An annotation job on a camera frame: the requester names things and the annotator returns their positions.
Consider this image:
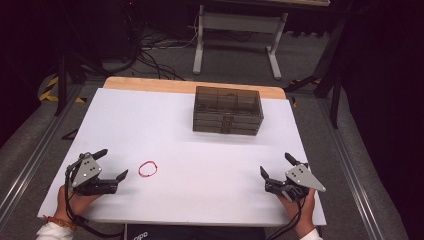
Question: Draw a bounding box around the person's right white sleeve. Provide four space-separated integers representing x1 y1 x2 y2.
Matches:
299 227 324 240

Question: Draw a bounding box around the person's right hand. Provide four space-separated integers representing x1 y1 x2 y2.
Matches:
277 188 317 238

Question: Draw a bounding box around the black metal stand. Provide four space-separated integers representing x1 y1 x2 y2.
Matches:
284 14 346 130
54 49 116 117

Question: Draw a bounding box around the white metal desk frame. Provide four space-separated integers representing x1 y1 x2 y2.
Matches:
192 3 290 81

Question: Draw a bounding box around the clear grey storage box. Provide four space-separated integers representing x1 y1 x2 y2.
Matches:
192 85 265 137

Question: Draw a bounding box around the person's white sleeve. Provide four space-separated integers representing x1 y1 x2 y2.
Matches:
299 227 324 240
35 221 75 240

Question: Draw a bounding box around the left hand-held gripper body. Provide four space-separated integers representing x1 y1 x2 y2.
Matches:
65 152 120 197

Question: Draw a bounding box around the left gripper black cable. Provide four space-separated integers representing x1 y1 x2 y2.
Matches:
64 165 125 240

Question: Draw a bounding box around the red string bracelet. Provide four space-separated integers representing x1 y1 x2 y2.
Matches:
138 160 159 178

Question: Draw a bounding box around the yellow black floor tape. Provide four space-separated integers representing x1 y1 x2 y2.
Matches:
38 76 88 104

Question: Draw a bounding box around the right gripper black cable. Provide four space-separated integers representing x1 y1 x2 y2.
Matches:
265 195 307 240

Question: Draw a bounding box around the orange bead bracelet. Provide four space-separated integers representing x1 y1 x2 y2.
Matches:
42 214 79 232

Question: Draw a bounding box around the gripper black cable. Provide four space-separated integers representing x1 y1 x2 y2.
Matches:
64 165 125 240
265 195 307 240

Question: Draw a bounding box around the black triangular bracket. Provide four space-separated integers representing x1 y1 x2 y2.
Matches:
61 128 80 141

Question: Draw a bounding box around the white board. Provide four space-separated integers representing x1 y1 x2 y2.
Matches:
37 87 328 228

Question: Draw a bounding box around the bundle of floor cables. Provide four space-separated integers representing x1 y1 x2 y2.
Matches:
130 28 198 82

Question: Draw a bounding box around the wooden table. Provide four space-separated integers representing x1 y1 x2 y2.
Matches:
102 76 287 101

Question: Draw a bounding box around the aluminium floor rail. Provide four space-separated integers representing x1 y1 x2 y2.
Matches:
315 98 385 240
0 83 85 222

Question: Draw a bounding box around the person's left white sleeve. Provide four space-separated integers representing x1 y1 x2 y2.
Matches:
35 221 75 240

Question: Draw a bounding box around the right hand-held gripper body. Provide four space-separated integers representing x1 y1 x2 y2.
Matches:
264 163 327 203

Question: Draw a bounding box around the person's left hand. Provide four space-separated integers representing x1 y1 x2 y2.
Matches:
54 184 102 224

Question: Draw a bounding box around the person's dark clothing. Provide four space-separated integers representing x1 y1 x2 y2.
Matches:
125 223 268 240

